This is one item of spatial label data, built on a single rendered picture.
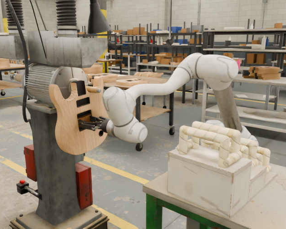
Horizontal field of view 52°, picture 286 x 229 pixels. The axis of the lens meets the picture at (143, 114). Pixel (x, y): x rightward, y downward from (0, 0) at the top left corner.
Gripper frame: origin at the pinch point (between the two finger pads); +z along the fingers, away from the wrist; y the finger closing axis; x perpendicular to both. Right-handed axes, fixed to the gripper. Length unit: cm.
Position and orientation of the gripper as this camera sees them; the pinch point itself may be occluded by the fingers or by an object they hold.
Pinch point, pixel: (85, 120)
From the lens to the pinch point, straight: 163.9
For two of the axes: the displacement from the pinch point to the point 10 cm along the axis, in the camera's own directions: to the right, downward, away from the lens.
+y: 6.3, -2.8, 7.2
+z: -7.7, -1.4, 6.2
